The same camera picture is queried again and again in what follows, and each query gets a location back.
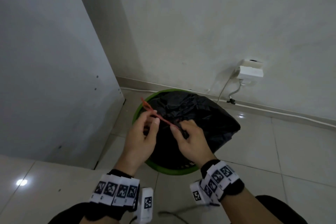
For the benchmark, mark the person's left hand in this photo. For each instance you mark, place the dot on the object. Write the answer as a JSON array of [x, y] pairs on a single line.
[[139, 142]]

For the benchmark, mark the person's right hand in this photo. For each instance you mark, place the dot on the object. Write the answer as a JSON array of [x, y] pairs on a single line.
[[194, 145]]

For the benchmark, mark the black garbage bag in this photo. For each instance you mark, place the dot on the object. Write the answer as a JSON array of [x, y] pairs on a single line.
[[207, 118]]

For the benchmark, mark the red bag tie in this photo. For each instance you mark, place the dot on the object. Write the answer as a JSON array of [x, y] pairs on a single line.
[[160, 118]]

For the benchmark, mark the green perforated waste basket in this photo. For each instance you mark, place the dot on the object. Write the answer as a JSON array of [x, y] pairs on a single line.
[[168, 170]]

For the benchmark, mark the person's right forearm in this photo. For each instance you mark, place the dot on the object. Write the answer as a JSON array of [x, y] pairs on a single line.
[[252, 210]]

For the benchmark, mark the right wrist marker band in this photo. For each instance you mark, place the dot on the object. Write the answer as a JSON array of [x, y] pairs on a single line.
[[220, 179]]

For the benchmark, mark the white stained desk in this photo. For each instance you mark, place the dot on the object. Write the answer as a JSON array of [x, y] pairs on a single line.
[[52, 74]]

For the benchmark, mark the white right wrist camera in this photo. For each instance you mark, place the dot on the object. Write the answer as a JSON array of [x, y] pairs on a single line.
[[197, 192]]

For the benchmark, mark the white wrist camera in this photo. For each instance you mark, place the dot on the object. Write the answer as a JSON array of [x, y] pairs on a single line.
[[197, 192], [145, 202]]

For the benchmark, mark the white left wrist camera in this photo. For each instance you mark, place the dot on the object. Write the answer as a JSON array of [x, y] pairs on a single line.
[[145, 202]]

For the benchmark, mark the white wall socket adapter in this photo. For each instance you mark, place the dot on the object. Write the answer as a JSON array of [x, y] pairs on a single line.
[[249, 71]]

